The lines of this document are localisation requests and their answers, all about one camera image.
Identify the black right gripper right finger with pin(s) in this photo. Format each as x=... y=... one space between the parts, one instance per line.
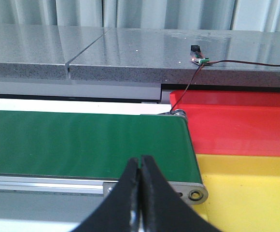
x=162 y=208

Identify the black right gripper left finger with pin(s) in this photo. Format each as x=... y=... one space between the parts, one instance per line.
x=120 y=211

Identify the yellow plastic tray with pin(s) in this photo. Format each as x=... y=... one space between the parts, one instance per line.
x=244 y=192

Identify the red plastic tray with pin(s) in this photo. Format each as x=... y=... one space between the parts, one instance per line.
x=231 y=122

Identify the small sensor circuit board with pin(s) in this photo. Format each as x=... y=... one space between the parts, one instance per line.
x=197 y=57

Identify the grey stone counter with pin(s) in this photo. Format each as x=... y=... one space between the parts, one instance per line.
x=71 y=62

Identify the white pleated curtain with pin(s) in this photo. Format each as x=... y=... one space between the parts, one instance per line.
x=254 y=15

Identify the aluminium conveyor frame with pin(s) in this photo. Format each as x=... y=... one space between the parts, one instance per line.
x=58 y=186

